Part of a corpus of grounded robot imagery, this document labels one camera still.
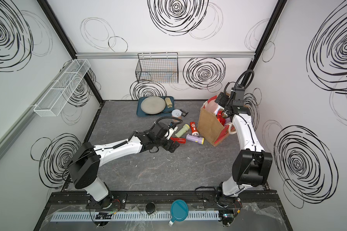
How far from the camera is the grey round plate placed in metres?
1.14

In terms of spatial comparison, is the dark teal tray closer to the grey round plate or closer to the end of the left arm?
the grey round plate

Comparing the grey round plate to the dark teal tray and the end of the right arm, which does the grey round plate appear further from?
the end of the right arm

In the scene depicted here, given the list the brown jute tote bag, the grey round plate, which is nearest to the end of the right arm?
the brown jute tote bag
